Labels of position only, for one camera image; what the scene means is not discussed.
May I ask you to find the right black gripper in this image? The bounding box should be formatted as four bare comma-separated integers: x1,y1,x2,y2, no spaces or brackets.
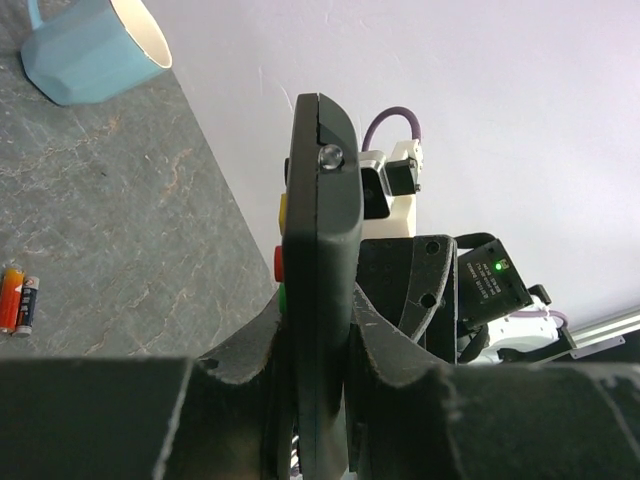
357,235,459,364

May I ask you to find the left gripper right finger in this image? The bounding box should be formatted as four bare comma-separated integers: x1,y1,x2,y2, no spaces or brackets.
345,291,639,479

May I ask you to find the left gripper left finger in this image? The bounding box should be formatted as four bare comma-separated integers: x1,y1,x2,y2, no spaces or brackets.
1,299,293,479

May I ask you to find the black remote control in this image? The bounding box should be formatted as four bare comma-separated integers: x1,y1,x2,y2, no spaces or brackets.
282,93,364,479

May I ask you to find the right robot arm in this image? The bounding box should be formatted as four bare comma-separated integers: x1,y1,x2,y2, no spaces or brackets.
357,233,575,364

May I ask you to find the black silver battery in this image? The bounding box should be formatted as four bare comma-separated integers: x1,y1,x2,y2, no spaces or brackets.
13,276,40,337

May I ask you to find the orange battery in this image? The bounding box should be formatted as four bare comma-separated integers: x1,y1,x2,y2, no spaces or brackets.
0,268,25,334

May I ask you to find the light blue mug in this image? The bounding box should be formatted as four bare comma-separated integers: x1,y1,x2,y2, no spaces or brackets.
20,0,173,106

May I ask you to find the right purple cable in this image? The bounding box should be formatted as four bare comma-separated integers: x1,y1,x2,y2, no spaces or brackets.
360,106,571,326

